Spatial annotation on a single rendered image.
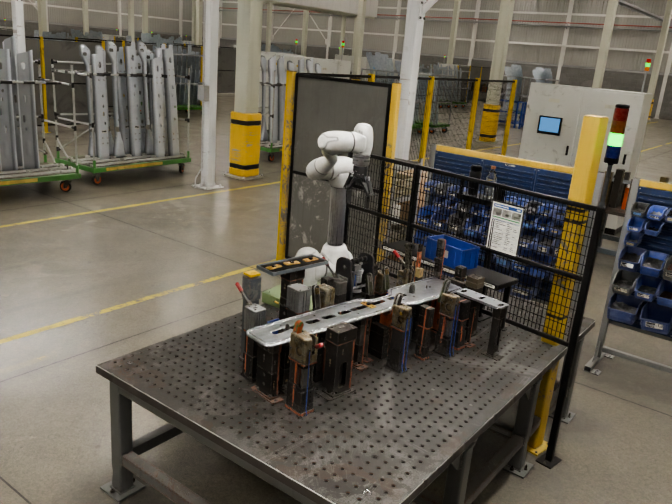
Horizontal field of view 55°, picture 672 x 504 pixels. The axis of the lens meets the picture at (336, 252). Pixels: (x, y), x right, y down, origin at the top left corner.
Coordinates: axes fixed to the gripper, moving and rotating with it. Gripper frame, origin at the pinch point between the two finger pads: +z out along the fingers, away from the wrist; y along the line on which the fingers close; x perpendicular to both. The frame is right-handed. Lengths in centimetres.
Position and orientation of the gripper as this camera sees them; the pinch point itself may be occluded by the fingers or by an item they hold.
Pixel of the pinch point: (357, 203)
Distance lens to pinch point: 339.2
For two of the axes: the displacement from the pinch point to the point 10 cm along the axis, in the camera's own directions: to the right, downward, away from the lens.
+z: -0.8, 9.5, 2.9
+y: 6.8, 2.7, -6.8
